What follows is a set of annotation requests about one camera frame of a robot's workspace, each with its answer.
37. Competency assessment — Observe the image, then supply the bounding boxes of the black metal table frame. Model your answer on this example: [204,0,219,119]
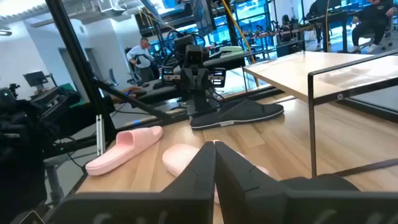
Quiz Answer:
[45,0,398,156]

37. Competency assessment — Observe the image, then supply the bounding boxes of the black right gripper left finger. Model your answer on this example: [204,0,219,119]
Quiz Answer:
[46,141,216,224]

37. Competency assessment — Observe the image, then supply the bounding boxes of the black monitor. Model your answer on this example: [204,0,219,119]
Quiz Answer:
[23,70,50,88]

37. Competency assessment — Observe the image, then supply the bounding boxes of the yellow cable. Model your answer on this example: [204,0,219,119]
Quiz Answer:
[220,0,261,87]

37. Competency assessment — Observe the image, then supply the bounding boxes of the wooden shelf with black frame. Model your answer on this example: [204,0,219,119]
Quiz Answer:
[243,49,398,179]

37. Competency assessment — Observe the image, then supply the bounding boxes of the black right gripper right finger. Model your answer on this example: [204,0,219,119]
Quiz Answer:
[215,141,398,224]

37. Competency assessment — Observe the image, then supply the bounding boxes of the pink foam slide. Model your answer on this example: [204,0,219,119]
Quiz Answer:
[162,139,270,205]
[85,125,164,177]

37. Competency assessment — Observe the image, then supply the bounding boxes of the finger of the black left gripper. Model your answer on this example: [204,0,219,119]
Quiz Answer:
[195,68,211,91]
[182,68,197,91]

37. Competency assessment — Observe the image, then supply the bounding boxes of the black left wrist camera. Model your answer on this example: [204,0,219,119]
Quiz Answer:
[185,44,210,68]

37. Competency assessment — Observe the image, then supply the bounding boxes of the mint green stapler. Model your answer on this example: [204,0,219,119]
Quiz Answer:
[219,45,246,58]

